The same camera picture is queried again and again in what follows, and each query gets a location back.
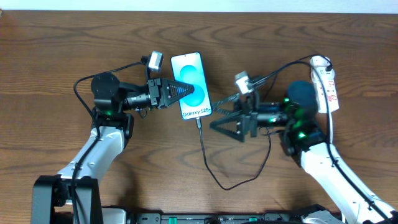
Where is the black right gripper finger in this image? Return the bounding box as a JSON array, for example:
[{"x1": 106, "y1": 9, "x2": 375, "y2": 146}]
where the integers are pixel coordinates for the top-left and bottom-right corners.
[
  {"x1": 210, "y1": 113, "x2": 249, "y2": 142},
  {"x1": 211, "y1": 93, "x2": 243, "y2": 116}
]

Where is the blue Galaxy smartphone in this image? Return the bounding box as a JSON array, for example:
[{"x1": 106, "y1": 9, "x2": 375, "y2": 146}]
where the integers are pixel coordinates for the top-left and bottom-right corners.
[{"x1": 170, "y1": 51, "x2": 213, "y2": 121}]

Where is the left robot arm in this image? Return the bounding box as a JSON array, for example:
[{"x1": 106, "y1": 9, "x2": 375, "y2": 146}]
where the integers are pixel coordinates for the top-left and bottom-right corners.
[{"x1": 30, "y1": 72, "x2": 195, "y2": 223}]

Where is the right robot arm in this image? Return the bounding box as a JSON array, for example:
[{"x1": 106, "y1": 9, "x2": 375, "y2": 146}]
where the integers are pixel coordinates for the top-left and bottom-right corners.
[{"x1": 210, "y1": 80, "x2": 397, "y2": 223}]

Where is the white charger plug adapter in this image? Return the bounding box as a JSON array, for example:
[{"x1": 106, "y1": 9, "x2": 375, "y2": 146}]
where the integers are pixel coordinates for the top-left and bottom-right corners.
[{"x1": 310, "y1": 55, "x2": 333, "y2": 71}]

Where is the white power strip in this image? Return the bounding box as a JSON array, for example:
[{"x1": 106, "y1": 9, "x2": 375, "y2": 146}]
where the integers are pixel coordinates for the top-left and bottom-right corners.
[{"x1": 311, "y1": 67, "x2": 340, "y2": 114}]

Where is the white power strip cord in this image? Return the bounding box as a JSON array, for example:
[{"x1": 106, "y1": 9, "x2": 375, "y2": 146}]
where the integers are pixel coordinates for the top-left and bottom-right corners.
[{"x1": 327, "y1": 111, "x2": 335, "y2": 146}]

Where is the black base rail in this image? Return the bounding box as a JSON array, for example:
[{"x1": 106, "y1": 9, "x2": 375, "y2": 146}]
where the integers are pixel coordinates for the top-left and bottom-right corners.
[{"x1": 102, "y1": 212, "x2": 312, "y2": 224}]

